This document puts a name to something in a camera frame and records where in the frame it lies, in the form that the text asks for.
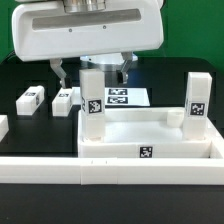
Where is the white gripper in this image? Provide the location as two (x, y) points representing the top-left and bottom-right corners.
(12, 0), (164, 89)

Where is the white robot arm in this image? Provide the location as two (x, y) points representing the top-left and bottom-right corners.
(12, 0), (165, 88)

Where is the white front fence wall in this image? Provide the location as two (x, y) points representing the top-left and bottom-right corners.
(0, 157), (224, 185)

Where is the white marker plate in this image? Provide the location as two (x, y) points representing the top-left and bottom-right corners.
(71, 87), (152, 108)

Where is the white desk top tray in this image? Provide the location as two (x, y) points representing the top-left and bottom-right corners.
(77, 107), (224, 159)

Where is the white left fence piece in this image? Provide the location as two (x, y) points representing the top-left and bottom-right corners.
(0, 115), (9, 142)

